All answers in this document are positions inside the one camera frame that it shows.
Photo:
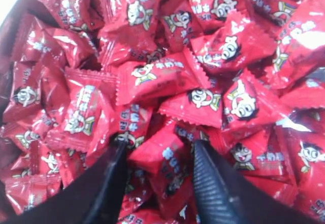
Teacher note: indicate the red wrapped candies pile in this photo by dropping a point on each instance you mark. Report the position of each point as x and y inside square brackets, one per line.
[245, 75]

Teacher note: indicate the round steel bowl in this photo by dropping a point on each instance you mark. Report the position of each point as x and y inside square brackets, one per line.
[12, 12]

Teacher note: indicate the red candy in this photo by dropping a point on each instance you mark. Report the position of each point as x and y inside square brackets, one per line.
[169, 165]

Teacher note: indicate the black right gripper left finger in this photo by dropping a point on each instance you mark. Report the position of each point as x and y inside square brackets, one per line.
[94, 197]

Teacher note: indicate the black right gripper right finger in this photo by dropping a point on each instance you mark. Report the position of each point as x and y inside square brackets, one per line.
[223, 195]

